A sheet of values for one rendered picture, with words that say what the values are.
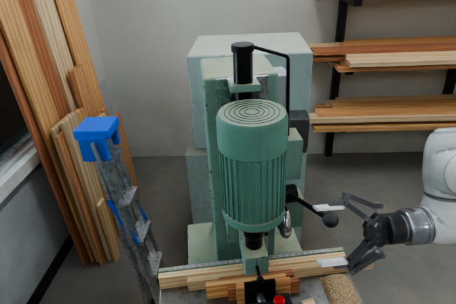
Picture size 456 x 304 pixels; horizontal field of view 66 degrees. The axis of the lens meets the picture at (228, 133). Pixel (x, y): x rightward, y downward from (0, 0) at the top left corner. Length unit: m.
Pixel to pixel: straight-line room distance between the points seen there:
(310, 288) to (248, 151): 0.56
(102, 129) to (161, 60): 1.71
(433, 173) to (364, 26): 2.42
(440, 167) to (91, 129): 1.33
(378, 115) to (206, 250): 2.03
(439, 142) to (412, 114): 2.22
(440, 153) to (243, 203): 0.47
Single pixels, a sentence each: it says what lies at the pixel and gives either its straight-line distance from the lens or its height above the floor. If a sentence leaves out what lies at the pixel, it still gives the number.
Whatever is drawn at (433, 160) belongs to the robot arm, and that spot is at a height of 1.38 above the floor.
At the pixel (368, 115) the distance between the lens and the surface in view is 3.04.
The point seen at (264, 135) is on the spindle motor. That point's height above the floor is 1.47.
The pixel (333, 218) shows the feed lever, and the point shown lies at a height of 1.31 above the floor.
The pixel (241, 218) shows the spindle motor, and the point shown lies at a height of 1.22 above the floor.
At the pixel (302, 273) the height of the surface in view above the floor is 0.92.
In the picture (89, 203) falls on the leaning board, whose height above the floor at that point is 0.49.
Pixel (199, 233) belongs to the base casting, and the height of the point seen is 0.80.
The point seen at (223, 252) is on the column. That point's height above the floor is 0.85.
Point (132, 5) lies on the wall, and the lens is 3.22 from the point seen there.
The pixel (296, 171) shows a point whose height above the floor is 1.18.
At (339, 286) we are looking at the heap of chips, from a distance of 1.19.
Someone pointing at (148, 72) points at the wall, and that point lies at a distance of 3.32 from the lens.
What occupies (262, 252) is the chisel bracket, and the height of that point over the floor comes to 1.05.
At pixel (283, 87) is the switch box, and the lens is 1.15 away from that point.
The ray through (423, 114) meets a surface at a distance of 3.21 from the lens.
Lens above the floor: 1.83
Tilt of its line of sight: 27 degrees down
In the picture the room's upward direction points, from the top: 3 degrees counter-clockwise
